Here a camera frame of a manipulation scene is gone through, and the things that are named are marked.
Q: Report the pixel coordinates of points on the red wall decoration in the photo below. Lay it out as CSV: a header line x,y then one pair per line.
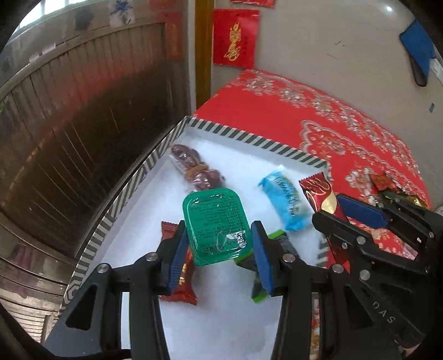
x,y
235,34
260,3

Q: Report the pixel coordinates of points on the black green snack packet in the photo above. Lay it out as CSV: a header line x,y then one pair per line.
x,y
265,261

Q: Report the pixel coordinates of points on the small red snack packet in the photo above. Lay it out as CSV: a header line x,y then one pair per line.
x,y
184,291

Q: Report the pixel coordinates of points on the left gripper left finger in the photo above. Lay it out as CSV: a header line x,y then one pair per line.
x,y
115,313

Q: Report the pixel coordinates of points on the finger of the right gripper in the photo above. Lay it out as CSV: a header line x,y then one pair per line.
x,y
420,228
387,286

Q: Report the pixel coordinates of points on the upper red wall decoration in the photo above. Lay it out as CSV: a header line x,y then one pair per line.
x,y
260,3

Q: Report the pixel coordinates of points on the red foil snack packet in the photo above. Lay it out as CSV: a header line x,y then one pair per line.
x,y
320,195

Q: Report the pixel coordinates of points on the gold foil packet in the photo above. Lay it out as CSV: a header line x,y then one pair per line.
x,y
413,199

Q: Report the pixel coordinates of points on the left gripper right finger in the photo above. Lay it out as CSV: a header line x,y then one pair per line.
x,y
346,330

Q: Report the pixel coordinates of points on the wooden door frame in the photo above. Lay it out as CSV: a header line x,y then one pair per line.
x,y
203,28

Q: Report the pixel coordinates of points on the blue snack packet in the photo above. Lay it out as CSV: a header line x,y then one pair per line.
x,y
285,199

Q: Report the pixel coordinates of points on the green lidded jelly cup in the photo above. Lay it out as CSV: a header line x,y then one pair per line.
x,y
217,227

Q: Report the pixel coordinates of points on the red floral tablecloth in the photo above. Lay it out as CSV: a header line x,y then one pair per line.
x,y
356,147

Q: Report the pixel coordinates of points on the brown wooden door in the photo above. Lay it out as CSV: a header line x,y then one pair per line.
x,y
72,134

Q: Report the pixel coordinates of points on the dried dates plastic bag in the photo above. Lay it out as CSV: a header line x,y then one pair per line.
x,y
196,172

